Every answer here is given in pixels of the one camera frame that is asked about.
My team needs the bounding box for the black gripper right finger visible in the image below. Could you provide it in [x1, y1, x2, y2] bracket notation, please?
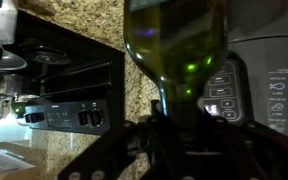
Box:
[213, 117, 288, 180]

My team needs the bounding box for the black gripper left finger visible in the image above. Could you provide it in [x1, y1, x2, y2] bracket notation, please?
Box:
[56, 116, 170, 180]

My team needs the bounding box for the dark olive oil bottle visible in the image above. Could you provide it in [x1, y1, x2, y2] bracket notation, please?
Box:
[124, 0, 227, 123]

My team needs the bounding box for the green dish soap bottle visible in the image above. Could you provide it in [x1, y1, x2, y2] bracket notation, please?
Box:
[11, 102, 27, 119]

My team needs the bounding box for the black air fryer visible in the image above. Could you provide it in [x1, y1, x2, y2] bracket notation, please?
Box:
[205, 0, 288, 136]

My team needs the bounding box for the black stove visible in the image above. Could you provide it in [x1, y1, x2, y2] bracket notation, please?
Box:
[5, 11, 125, 135]

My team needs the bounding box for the black frying pan front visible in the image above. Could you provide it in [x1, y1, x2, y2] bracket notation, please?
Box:
[0, 47, 27, 70]

